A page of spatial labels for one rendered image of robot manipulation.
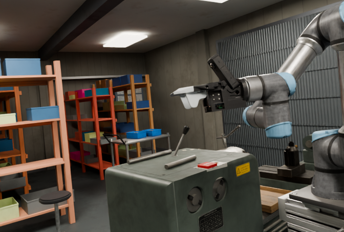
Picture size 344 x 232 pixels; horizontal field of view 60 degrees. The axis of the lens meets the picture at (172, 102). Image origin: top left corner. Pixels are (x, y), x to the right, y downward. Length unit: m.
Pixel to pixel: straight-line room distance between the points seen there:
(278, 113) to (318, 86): 4.42
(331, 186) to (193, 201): 0.49
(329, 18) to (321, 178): 0.55
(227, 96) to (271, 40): 5.01
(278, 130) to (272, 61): 4.90
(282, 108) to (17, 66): 3.67
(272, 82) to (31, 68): 3.64
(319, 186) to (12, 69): 3.71
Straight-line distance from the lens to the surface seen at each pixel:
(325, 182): 1.19
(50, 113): 4.22
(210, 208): 1.28
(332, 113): 5.24
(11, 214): 4.33
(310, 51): 1.12
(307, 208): 1.26
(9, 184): 5.93
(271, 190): 2.14
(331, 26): 1.07
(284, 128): 0.91
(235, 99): 0.86
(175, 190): 1.12
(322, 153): 1.16
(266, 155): 6.09
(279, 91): 0.90
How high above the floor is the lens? 1.55
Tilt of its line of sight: 1 degrees down
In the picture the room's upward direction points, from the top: 5 degrees counter-clockwise
